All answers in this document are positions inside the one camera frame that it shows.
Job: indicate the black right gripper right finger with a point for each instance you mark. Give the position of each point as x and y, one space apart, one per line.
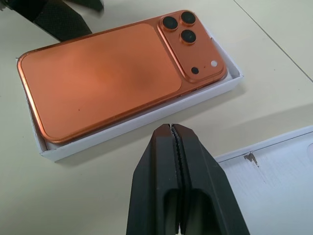
205 181

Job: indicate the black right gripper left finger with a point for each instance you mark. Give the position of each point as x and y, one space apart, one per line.
151 176

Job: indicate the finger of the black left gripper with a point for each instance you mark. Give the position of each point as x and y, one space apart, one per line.
49 17
90 4

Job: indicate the orange smartphone with triple camera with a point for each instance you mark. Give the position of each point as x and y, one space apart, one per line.
102 83

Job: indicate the white phone box base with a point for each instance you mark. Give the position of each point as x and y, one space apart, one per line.
127 131

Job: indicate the white phone box lid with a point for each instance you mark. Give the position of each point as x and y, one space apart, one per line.
271 195

